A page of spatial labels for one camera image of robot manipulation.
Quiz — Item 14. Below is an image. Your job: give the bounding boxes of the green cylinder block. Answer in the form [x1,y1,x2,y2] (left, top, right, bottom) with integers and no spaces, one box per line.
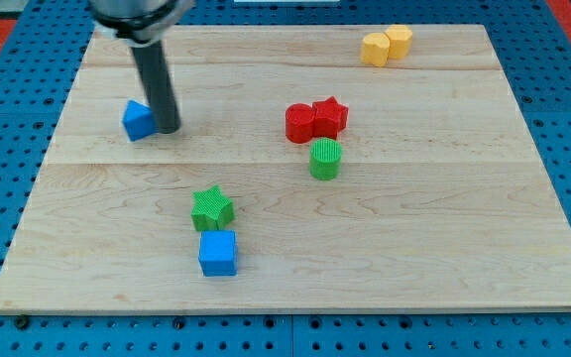
[309,138,342,180]

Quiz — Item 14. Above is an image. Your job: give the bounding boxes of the blue triangle block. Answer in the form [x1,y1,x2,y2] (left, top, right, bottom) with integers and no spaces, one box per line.
[122,100,158,142]

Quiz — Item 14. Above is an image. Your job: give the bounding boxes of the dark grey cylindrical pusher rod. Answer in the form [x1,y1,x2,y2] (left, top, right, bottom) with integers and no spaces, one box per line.
[131,41,180,134]

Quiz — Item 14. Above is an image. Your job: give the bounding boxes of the light wooden board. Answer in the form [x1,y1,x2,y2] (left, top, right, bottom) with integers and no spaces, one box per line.
[0,25,571,315]

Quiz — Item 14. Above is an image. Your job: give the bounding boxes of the yellow heart block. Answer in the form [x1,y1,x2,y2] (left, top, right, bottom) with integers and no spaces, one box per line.
[360,33,391,67]

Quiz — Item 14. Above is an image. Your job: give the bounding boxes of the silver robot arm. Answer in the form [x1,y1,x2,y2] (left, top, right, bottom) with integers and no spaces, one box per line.
[88,0,195,134]

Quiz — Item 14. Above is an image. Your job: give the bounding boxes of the yellow hexagon block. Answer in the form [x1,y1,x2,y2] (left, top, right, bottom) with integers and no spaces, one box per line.
[385,24,413,60]

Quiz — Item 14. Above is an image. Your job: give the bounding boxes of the blue cube block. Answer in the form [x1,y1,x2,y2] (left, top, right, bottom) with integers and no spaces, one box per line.
[198,230,237,277]

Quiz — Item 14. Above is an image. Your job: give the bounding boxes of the red star block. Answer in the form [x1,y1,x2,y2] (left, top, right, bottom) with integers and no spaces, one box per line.
[312,96,349,140]

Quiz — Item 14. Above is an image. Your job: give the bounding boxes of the red cylinder block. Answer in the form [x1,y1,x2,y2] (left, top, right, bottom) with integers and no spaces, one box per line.
[285,103,315,144]

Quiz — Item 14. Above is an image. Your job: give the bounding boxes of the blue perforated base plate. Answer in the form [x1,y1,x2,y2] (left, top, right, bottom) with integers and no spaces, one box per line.
[0,0,571,356]

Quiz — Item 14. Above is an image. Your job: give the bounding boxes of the green star block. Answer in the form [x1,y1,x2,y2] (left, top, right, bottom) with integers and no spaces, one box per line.
[190,185,235,232]

